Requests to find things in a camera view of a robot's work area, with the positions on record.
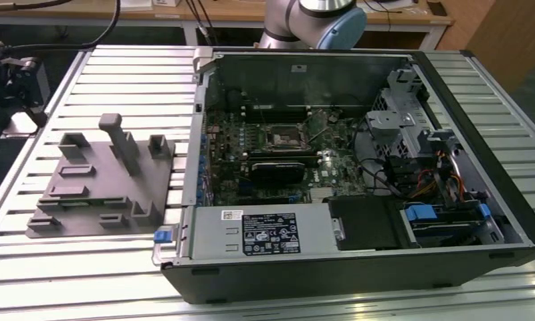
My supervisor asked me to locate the wooden desk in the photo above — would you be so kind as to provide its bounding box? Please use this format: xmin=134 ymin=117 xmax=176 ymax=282
xmin=0 ymin=0 xmax=456 ymax=47

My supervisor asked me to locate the silver drive cage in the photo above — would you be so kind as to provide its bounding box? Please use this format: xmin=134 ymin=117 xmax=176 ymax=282
xmin=364 ymin=68 xmax=431 ymax=158

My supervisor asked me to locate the grey parts rack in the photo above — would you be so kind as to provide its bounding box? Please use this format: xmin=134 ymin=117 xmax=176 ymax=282
xmin=25 ymin=112 xmax=178 ymax=239

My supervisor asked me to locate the black plastic shroud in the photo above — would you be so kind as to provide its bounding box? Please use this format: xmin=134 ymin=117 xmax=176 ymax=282
xmin=327 ymin=196 xmax=419 ymax=252

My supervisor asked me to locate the thick black hose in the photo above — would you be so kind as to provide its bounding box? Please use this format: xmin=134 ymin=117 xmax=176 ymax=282
xmin=1 ymin=0 xmax=122 ymax=51

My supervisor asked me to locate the black graphics card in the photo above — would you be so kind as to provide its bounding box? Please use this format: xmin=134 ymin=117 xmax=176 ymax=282
xmin=248 ymin=161 xmax=305 ymax=185

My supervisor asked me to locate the blue plastic case latch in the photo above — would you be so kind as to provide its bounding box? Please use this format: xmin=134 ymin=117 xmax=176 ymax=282
xmin=153 ymin=226 xmax=173 ymax=244

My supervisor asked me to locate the blue disk carrier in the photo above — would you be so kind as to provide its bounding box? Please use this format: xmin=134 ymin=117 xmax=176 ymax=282
xmin=404 ymin=204 xmax=481 ymax=247

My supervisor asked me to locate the grey disk bay frame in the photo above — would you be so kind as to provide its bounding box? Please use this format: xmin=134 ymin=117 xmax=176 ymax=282
xmin=400 ymin=128 xmax=507 ymax=248

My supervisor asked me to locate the green RAM stick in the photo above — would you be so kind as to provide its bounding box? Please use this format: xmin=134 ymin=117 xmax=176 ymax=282
xmin=248 ymin=150 xmax=321 ymax=169

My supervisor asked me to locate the wooden cabinet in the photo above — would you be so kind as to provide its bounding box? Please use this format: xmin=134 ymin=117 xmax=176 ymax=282
xmin=436 ymin=0 xmax=535 ymax=91

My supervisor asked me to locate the coloured wire bundle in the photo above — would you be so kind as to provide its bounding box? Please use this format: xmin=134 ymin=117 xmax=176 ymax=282
xmin=409 ymin=169 xmax=467 ymax=201

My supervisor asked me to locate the silver chipset heatsink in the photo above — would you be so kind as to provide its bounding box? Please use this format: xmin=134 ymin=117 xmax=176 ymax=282
xmin=311 ymin=186 xmax=335 ymax=204

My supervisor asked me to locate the green motherboard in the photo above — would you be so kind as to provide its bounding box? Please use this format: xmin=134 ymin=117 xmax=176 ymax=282
xmin=202 ymin=108 xmax=371 ymax=207

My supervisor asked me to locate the silver power supply unit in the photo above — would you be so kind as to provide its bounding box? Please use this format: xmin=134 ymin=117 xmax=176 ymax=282
xmin=189 ymin=203 xmax=337 ymax=261

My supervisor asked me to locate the black open PC case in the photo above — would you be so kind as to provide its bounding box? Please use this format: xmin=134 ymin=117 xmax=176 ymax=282
xmin=160 ymin=46 xmax=535 ymax=305

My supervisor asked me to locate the metal socket cover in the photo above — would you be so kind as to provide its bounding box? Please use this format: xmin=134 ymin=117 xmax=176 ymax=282
xmin=303 ymin=111 xmax=332 ymax=141

